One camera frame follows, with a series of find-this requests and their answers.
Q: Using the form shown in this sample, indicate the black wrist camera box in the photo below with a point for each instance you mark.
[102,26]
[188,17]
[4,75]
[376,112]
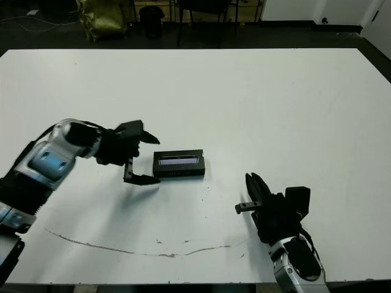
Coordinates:
[297,198]
[131,128]

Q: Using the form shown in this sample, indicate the small black wall fitting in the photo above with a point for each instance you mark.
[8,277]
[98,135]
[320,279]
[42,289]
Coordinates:
[324,20]

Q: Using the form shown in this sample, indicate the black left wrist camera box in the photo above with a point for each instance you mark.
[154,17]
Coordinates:
[131,128]

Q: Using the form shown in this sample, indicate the white paper sheet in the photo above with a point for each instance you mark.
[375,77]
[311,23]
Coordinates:
[33,12]

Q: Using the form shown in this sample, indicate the black office chair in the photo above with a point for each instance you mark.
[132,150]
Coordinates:
[204,7]

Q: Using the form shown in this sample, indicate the large crinkled plastic bag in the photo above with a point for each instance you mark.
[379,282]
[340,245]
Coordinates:
[104,19]

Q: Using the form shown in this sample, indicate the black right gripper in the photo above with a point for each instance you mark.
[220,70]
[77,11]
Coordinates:
[275,219]

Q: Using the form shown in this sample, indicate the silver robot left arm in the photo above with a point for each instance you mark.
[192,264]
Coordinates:
[49,158]

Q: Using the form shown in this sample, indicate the black box lid camera print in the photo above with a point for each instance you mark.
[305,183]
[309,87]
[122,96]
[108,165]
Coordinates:
[180,163]

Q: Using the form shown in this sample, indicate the black trash bin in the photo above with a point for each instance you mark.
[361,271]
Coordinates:
[151,21]

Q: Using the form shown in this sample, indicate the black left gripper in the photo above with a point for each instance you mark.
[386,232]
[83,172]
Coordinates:
[117,149]

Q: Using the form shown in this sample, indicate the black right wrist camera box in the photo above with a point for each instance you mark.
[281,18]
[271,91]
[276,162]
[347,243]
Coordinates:
[297,198]

